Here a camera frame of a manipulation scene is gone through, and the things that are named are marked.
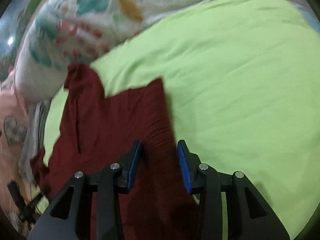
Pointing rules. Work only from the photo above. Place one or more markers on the light green bed sheet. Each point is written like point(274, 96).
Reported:
point(241, 85)

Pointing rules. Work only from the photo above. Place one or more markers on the folded grey towel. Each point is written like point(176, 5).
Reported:
point(34, 138)

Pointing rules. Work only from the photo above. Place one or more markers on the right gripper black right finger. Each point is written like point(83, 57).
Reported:
point(230, 206)

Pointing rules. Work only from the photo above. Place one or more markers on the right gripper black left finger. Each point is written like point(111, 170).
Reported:
point(68, 215)

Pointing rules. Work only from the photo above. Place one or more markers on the dark red knit sweater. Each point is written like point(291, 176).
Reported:
point(96, 130)

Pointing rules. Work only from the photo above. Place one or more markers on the white floral quilt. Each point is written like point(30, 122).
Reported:
point(68, 31)

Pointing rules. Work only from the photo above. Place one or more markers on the pink heart print quilt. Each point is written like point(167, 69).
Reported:
point(14, 124)

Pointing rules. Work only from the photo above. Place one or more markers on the gold framed wall painting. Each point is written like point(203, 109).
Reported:
point(14, 22)

